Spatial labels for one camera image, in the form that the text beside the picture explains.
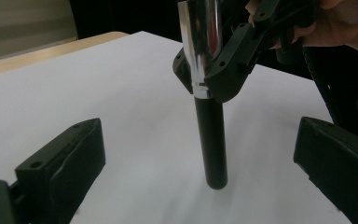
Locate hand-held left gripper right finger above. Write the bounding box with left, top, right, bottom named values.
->
left=293, top=116, right=358, bottom=224

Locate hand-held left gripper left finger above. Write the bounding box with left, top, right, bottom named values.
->
left=14, top=118, right=106, bottom=224

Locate large black makeup brush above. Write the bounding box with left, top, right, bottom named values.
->
left=177, top=0, right=228, bottom=190

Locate white table sheet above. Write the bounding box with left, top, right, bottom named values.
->
left=0, top=30, right=344, bottom=224

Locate black curtain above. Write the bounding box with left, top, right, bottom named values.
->
left=69, top=0, right=358, bottom=146

